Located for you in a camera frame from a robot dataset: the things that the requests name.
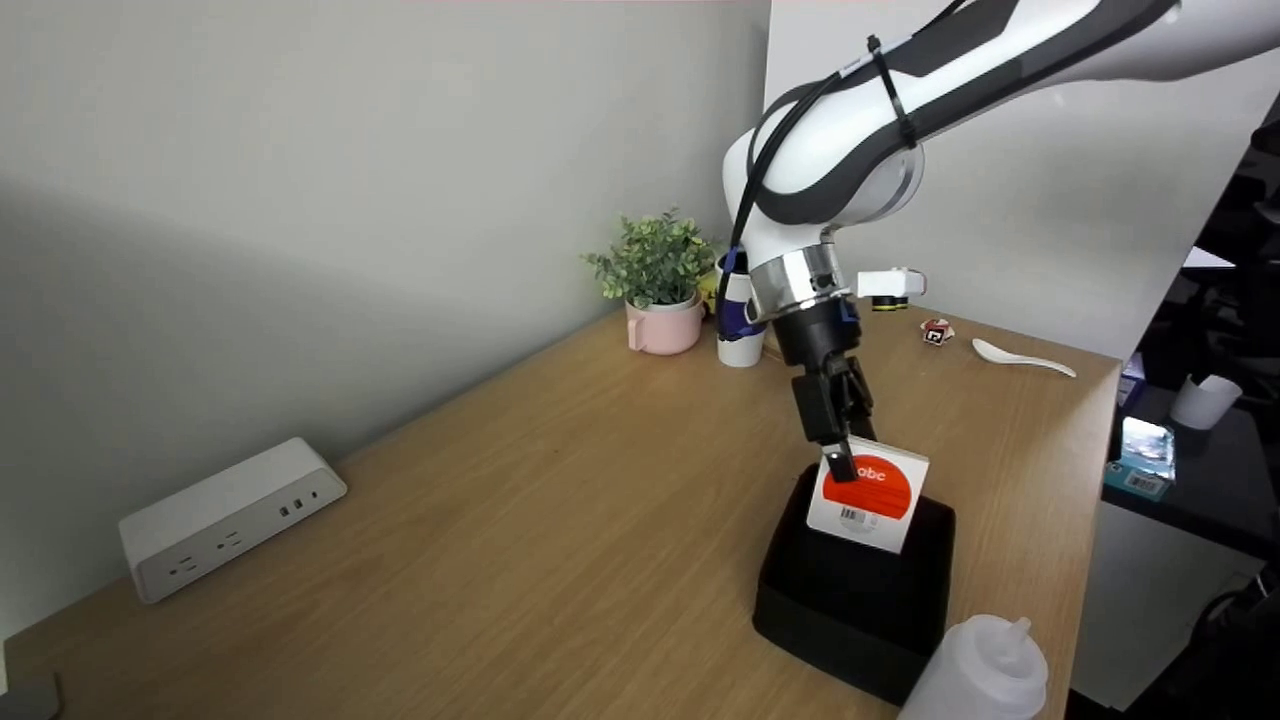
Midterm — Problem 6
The green plant in pink pot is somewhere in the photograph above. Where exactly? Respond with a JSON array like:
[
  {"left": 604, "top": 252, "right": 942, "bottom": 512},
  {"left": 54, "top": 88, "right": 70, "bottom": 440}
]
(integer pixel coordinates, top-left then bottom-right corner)
[{"left": 588, "top": 214, "right": 717, "bottom": 356}]

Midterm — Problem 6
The white electronics box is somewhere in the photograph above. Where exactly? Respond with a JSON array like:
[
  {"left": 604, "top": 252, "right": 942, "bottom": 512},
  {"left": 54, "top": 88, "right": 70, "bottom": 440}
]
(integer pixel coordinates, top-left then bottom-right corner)
[{"left": 120, "top": 438, "right": 347, "bottom": 605}]

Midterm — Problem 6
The white squeeze bottle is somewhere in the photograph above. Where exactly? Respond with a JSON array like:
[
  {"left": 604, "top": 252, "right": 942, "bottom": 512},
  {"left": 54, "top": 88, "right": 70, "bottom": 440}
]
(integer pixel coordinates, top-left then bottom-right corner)
[{"left": 901, "top": 618, "right": 1048, "bottom": 720}]

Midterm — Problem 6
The white cup with blue band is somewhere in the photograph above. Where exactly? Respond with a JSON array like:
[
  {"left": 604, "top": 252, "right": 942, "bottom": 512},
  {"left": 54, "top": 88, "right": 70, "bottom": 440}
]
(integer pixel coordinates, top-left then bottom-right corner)
[{"left": 717, "top": 252, "right": 763, "bottom": 369}]

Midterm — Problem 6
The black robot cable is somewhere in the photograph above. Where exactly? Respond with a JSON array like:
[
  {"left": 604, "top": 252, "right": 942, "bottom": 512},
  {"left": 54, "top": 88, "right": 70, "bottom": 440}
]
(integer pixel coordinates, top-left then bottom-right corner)
[{"left": 713, "top": 0, "right": 994, "bottom": 326}]

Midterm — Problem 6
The white ceramic spoon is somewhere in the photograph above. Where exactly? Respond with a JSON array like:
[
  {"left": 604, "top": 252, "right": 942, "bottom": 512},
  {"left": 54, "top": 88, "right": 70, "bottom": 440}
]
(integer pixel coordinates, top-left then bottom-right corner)
[{"left": 968, "top": 335, "right": 1078, "bottom": 380}]

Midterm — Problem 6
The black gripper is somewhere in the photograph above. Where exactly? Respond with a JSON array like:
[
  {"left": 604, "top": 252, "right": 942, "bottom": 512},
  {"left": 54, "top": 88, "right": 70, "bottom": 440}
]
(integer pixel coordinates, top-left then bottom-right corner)
[{"left": 776, "top": 301, "right": 874, "bottom": 486}]

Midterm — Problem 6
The white cup on side table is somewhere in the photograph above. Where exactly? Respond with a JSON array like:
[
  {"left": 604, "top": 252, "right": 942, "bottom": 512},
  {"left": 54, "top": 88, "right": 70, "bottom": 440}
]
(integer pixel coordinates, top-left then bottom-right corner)
[{"left": 1169, "top": 378, "right": 1244, "bottom": 432}]

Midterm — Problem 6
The orange and white book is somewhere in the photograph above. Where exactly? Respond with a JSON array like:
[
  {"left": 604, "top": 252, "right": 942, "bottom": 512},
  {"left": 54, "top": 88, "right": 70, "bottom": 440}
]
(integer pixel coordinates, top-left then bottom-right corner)
[{"left": 805, "top": 440, "right": 927, "bottom": 556}]

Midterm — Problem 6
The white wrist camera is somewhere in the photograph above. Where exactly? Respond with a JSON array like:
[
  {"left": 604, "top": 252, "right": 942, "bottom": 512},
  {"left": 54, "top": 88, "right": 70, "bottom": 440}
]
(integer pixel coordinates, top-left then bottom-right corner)
[{"left": 858, "top": 268, "right": 927, "bottom": 310}]

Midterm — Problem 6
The black box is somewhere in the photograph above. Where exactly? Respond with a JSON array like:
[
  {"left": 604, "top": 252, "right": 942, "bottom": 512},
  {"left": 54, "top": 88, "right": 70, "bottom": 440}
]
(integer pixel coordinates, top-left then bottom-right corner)
[{"left": 752, "top": 467, "right": 956, "bottom": 704}]

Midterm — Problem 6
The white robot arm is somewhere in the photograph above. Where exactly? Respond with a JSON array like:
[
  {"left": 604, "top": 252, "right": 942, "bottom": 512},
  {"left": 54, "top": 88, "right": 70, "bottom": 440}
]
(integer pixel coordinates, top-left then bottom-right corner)
[{"left": 723, "top": 0, "right": 1280, "bottom": 479}]

